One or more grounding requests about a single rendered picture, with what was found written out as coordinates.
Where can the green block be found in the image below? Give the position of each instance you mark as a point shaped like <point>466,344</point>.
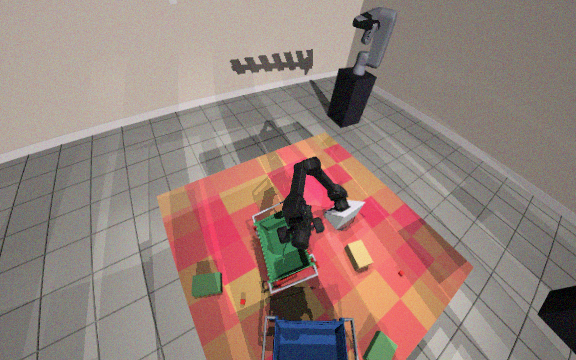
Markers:
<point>205,284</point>
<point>381,348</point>

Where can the tan rectangular box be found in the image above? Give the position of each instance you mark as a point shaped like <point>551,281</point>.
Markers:
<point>358,255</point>

